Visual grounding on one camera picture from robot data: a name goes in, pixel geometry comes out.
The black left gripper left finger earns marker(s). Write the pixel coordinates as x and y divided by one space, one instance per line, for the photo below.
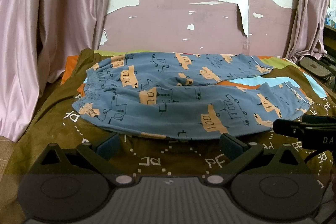
85 158

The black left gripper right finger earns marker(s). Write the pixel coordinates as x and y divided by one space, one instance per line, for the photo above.
255 158

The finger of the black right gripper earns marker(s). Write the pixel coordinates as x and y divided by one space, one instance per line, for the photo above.
291 128

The blue car-print pants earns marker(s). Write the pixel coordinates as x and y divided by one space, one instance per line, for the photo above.
180 96

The colourful patterned bed sheet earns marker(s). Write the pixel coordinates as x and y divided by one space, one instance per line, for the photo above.
56 121

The pink satin left curtain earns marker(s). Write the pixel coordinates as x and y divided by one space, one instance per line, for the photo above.
37 36

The pink satin curtain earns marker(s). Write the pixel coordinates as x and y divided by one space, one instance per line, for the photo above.
37 36
307 31

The pink satin right curtain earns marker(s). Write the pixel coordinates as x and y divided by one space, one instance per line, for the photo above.
307 31

